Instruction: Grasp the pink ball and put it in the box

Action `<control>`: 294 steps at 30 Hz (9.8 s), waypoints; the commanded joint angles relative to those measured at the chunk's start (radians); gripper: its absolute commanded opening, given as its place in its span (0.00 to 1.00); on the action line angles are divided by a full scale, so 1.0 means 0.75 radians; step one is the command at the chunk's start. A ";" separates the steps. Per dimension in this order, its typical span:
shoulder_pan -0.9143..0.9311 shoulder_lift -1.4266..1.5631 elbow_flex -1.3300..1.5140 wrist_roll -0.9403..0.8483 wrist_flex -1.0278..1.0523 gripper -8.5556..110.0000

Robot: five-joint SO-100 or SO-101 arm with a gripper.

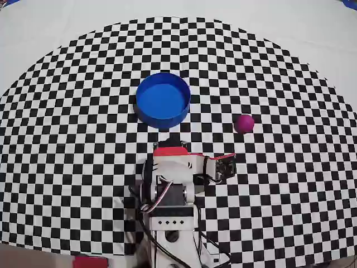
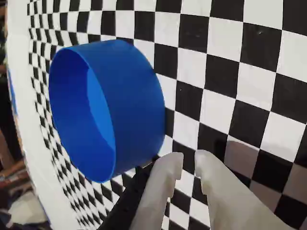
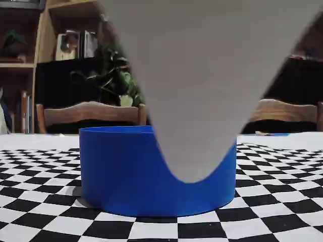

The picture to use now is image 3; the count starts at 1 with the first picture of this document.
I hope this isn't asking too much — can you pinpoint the row of standing books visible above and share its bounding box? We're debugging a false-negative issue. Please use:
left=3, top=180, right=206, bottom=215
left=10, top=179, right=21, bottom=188
left=20, top=90, right=35, bottom=134

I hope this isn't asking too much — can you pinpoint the grey upright book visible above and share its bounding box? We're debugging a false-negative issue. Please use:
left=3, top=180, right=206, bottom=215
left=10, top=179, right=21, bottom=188
left=83, top=30, right=98, bottom=58

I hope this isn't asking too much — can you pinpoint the red and white box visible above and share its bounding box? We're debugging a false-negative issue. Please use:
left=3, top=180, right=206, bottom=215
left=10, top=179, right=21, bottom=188
left=290, top=54, right=318, bottom=61

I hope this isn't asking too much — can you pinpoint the photo box with bird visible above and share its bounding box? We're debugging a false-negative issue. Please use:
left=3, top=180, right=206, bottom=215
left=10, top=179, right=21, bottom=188
left=55, top=30, right=81, bottom=61

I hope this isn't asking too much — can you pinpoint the white and blue figure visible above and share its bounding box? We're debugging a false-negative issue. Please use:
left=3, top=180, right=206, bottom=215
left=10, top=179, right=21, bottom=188
left=0, top=88, right=12, bottom=134

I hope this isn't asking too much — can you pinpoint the wooden chair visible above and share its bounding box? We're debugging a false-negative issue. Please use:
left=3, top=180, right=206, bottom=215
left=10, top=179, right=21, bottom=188
left=246, top=98, right=323, bottom=133
left=36, top=101, right=147, bottom=134

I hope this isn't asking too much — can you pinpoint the black white checkered mat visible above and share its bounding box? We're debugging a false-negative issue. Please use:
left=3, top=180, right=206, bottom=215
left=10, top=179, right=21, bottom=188
left=0, top=133, right=323, bottom=242

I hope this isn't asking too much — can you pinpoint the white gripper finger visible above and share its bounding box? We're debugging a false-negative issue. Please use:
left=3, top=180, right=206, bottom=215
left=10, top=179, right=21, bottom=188
left=97, top=0, right=323, bottom=184

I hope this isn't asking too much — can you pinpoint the bonsai tree model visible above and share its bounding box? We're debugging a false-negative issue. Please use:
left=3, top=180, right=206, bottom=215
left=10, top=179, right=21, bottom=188
left=1, top=29, right=28, bottom=63

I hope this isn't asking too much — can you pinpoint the black sideboard cabinet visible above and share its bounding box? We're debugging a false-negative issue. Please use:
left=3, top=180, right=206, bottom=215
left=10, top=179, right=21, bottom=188
left=35, top=56, right=323, bottom=134

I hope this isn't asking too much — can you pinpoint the blue tape strip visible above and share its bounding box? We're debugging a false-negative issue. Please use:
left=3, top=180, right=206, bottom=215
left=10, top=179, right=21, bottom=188
left=254, top=131, right=291, bottom=137

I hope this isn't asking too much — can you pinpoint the green houseplant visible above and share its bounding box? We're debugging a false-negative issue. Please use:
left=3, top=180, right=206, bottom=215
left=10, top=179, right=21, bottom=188
left=70, top=42, right=146, bottom=106

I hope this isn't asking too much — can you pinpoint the light wooden bookshelf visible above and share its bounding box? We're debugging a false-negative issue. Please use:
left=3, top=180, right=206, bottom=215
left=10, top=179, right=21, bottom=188
left=0, top=0, right=323, bottom=134

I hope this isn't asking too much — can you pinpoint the blue round box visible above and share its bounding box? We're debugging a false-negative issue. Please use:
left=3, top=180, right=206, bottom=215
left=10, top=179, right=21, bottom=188
left=79, top=125, right=237, bottom=218

